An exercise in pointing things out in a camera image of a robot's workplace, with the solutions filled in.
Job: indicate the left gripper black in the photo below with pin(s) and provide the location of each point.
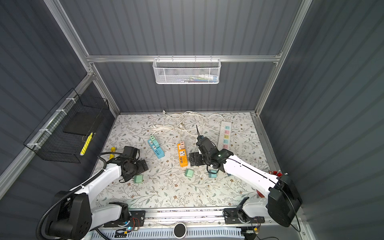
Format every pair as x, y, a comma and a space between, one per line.
141, 168

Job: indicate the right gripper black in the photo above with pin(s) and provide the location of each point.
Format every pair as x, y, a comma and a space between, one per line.
196, 156

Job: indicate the white power strip pastel sockets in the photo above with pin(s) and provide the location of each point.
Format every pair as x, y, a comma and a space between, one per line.
225, 135

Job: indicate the orange power strip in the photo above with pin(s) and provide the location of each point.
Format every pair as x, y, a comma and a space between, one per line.
183, 160

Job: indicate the teal plug adapter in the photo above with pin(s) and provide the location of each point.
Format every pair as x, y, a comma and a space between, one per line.
213, 174
156, 144
189, 173

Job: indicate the blue power strip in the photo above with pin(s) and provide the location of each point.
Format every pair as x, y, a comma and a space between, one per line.
158, 151

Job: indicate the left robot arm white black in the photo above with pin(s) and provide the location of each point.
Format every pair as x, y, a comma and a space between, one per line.
71, 216

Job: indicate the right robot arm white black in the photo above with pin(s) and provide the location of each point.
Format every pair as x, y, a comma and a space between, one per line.
277, 196

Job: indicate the yellow tube on mat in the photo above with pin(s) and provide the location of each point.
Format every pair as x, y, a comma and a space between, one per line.
112, 154

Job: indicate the floral table mat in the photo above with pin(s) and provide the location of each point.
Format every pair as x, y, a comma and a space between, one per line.
165, 184

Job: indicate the yellow marker in basket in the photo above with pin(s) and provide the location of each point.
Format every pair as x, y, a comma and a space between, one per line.
86, 144

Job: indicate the red pen cup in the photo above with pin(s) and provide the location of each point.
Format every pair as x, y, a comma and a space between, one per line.
265, 181

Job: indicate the black round speaker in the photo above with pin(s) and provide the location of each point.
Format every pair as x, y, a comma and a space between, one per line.
180, 230

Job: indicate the black wire basket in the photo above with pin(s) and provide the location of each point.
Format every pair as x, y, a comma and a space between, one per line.
63, 135

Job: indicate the white wire basket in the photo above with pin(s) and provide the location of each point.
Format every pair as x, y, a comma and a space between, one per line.
192, 72

